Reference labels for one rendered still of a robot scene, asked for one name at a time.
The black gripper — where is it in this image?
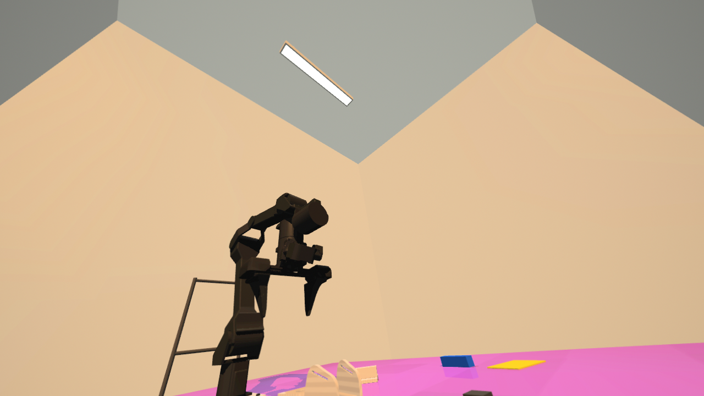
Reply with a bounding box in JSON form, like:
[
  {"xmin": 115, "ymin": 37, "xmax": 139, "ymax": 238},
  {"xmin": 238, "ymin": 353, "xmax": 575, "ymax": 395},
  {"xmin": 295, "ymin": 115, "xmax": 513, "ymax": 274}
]
[{"xmin": 239, "ymin": 236, "xmax": 332, "ymax": 318}]

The yellow flat rectangular plate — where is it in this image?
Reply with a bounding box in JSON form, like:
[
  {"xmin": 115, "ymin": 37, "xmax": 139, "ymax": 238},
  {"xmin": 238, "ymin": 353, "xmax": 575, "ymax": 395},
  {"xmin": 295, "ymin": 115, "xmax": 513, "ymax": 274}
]
[{"xmin": 487, "ymin": 360, "xmax": 546, "ymax": 370}]

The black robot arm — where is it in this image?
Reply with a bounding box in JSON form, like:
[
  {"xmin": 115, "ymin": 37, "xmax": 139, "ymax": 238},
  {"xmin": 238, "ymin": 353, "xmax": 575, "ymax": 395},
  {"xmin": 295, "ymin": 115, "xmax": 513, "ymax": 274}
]
[{"xmin": 212, "ymin": 192, "xmax": 329, "ymax": 396}]

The blue rectangular block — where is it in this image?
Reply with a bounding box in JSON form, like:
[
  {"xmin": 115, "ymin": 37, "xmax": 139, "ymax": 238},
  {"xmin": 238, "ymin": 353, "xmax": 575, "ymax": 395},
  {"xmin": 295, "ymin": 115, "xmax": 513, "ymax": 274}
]
[{"xmin": 440, "ymin": 355, "xmax": 475, "ymax": 367}]

